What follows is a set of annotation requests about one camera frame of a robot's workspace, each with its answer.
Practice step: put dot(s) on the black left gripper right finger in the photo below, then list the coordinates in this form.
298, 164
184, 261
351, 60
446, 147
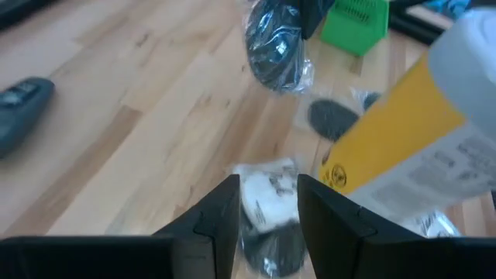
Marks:
333, 232

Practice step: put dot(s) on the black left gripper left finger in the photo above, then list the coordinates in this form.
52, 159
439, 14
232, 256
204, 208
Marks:
209, 232

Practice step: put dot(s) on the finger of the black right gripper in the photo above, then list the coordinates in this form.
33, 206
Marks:
314, 15

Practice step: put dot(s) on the black round hairbrush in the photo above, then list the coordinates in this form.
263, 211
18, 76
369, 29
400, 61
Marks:
271, 252
275, 50
333, 120

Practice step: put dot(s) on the white vanity pack bag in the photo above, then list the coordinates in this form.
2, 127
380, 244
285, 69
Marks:
434, 224
269, 193

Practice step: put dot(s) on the grey travel deodorant stick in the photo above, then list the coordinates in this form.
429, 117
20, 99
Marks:
23, 108

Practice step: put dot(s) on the green plastic basket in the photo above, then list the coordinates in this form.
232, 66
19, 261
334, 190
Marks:
356, 35

